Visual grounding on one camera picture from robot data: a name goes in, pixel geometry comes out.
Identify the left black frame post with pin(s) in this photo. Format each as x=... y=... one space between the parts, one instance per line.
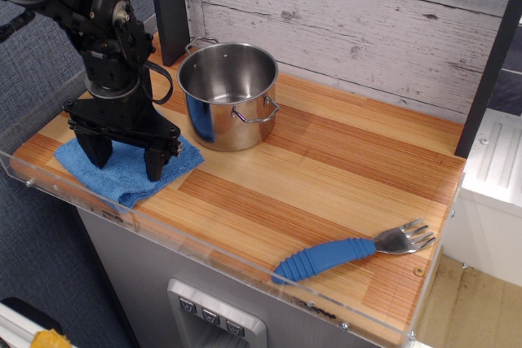
x=172 y=23

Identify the blue handled metal fork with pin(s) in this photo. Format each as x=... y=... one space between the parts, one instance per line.
x=307 y=263

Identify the silver control panel with buttons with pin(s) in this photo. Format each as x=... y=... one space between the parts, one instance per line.
x=204 y=320

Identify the clear acrylic guard rail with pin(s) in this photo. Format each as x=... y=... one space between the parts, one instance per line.
x=336 y=165

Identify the right black frame post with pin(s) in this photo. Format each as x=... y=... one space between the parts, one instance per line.
x=497 y=56

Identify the black and yellow object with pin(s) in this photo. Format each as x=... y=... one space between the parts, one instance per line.
x=23 y=325

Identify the grey cabinet front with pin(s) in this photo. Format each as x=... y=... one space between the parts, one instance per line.
x=140 y=267

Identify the white block beside table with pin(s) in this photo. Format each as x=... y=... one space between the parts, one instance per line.
x=484 y=227

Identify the blue cloth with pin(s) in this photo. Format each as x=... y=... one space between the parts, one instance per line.
x=124 y=178

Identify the metal pot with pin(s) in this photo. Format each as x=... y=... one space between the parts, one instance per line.
x=229 y=93

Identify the black frame post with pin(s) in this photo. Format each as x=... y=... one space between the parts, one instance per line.
x=497 y=56
x=172 y=23

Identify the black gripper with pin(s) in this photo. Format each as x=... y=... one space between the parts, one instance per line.
x=128 y=117

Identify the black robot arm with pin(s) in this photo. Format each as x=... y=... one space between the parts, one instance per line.
x=114 y=47

